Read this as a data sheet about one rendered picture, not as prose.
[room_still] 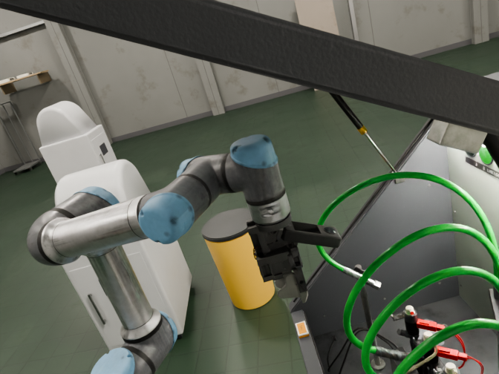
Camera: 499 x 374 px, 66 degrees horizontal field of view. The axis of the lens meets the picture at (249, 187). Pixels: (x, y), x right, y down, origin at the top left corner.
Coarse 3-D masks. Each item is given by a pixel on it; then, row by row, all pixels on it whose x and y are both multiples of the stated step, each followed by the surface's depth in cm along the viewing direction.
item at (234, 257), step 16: (208, 224) 268; (224, 224) 261; (240, 224) 255; (208, 240) 252; (224, 240) 245; (240, 240) 247; (224, 256) 252; (240, 256) 251; (224, 272) 261; (240, 272) 257; (256, 272) 261; (240, 288) 263; (256, 288) 264; (272, 288) 277; (240, 304) 272; (256, 304) 269
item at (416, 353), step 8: (472, 320) 56; (480, 320) 56; (488, 320) 56; (448, 328) 56; (456, 328) 55; (464, 328) 55; (472, 328) 55; (480, 328) 55; (488, 328) 56; (496, 328) 56; (432, 336) 56; (440, 336) 56; (448, 336) 55; (424, 344) 56; (432, 344) 56; (416, 352) 57; (424, 352) 56; (408, 360) 57; (416, 360) 57; (400, 368) 58; (408, 368) 57
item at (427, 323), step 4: (420, 320) 85; (424, 320) 85; (420, 324) 84; (424, 324) 84; (428, 324) 83; (432, 324) 83; (436, 324) 83; (420, 328) 85; (424, 328) 84; (428, 328) 83; (432, 328) 83; (436, 328) 83; (440, 328) 82
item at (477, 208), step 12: (372, 180) 82; (384, 180) 81; (432, 180) 78; (444, 180) 77; (348, 192) 85; (456, 192) 78; (336, 204) 87; (324, 216) 90; (480, 216) 78; (492, 240) 80; (324, 252) 95; (336, 264) 95
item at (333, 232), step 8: (288, 224) 74; (296, 224) 74; (304, 224) 75; (312, 224) 76; (288, 232) 71; (296, 232) 72; (304, 232) 72; (312, 232) 72; (320, 232) 73; (328, 232) 74; (336, 232) 75; (288, 240) 72; (296, 240) 72; (304, 240) 72; (312, 240) 73; (320, 240) 73; (328, 240) 73; (336, 240) 73
